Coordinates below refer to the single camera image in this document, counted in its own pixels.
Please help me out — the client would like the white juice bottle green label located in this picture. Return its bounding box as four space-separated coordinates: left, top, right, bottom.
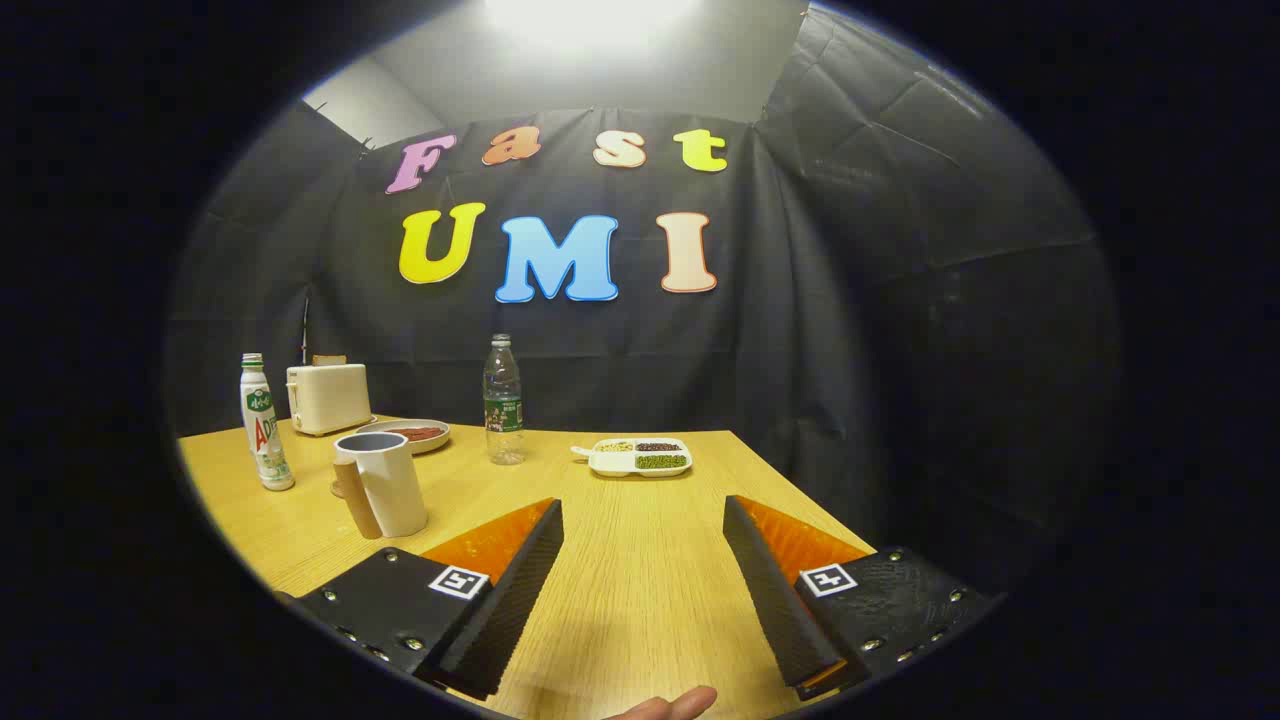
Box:
240 353 296 492

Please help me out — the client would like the wooden table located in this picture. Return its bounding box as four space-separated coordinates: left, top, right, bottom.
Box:
178 415 881 720

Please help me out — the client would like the ceiling light panel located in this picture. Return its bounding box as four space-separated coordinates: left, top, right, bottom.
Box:
485 0 701 51

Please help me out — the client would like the round white plate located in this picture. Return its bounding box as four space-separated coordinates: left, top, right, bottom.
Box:
357 419 452 457

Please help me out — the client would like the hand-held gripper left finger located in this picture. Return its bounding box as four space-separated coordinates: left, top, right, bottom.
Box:
290 497 565 701

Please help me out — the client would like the white cup with wooden handle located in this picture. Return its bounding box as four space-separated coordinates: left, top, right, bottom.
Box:
332 431 429 541

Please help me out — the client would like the black backdrop cloth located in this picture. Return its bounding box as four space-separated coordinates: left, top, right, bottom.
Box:
165 5 1121 591

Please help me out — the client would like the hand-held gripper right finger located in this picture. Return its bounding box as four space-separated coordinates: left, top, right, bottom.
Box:
722 494 1004 702

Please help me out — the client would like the clear plastic water bottle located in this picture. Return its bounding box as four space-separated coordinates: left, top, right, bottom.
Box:
483 334 527 467

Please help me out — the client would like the cream toaster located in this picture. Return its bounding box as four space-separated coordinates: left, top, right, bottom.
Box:
286 362 377 438

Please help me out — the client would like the white divided dish with beans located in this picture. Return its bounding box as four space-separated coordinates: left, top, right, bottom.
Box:
571 437 694 479

